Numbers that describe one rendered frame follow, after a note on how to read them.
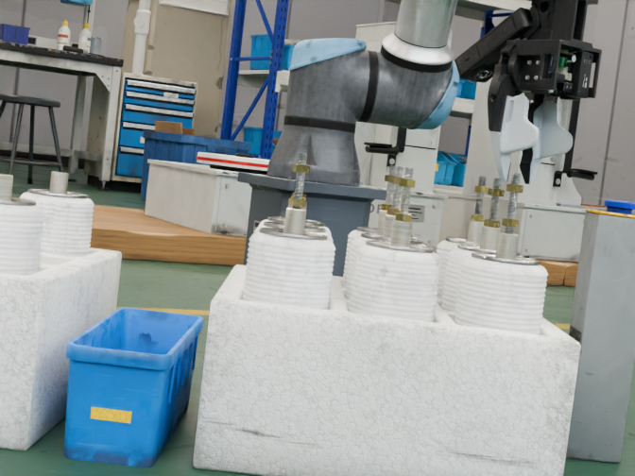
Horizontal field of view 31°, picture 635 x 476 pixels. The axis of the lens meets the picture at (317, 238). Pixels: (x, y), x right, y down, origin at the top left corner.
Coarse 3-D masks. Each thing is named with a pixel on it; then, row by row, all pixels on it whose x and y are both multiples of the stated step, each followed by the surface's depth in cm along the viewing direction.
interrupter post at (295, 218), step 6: (288, 210) 124; (294, 210) 124; (300, 210) 124; (288, 216) 124; (294, 216) 124; (300, 216) 124; (288, 222) 124; (294, 222) 124; (300, 222) 124; (288, 228) 124; (294, 228) 124; (300, 228) 124; (300, 234) 125
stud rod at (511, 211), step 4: (512, 176) 125; (516, 176) 125; (520, 176) 125; (512, 180) 125; (516, 180) 125; (520, 180) 125; (516, 184) 125; (512, 192) 125; (512, 196) 125; (516, 196) 125; (508, 200) 125; (512, 200) 125; (516, 200) 125; (508, 204) 125; (512, 204) 125; (508, 208) 125; (512, 208) 125; (508, 212) 125; (512, 212) 125; (508, 216) 125; (512, 216) 125; (508, 228) 125; (512, 228) 125; (508, 232) 125; (512, 232) 125
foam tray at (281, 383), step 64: (256, 320) 118; (320, 320) 118; (384, 320) 118; (448, 320) 124; (256, 384) 119; (320, 384) 119; (384, 384) 119; (448, 384) 119; (512, 384) 119; (256, 448) 119; (320, 448) 119; (384, 448) 119; (448, 448) 119; (512, 448) 119
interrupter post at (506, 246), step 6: (504, 234) 125; (510, 234) 124; (516, 234) 125; (498, 240) 125; (504, 240) 125; (510, 240) 124; (516, 240) 125; (498, 246) 125; (504, 246) 125; (510, 246) 124; (516, 246) 125; (498, 252) 125; (504, 252) 125; (510, 252) 125; (516, 252) 125; (504, 258) 125; (510, 258) 125
